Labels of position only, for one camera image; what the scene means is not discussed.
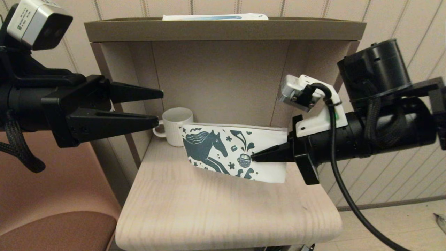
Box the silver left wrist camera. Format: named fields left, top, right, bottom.
left=6, top=0, right=74, bottom=51

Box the black right camera cable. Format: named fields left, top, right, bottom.
left=293, top=83, right=413, bottom=251

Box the white ribbed ceramic mug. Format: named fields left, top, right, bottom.
left=153, top=107, right=194, bottom=147

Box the brown wall baseboard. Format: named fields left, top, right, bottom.
left=337, top=195, right=446, bottom=212

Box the white blue toothpaste box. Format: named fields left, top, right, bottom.
left=162, top=13, right=269, bottom=21

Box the beige wooden shelf table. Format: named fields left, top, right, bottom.
left=84, top=17, right=367, bottom=251

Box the white right camera bracket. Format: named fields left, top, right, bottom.
left=295, top=74, right=349, bottom=138

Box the black braided cable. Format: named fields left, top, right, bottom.
left=0, top=112, right=46, bottom=174
left=364, top=98, right=406, bottom=147

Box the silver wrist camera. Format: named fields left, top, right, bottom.
left=6, top=0, right=74, bottom=51
left=278, top=75, right=323, bottom=113

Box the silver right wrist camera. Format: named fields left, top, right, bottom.
left=278, top=75, right=323, bottom=113

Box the grey object on floor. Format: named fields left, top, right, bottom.
left=434, top=213, right=446, bottom=235

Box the white horse-print zipper pouch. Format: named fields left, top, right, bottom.
left=179, top=124, right=289, bottom=183

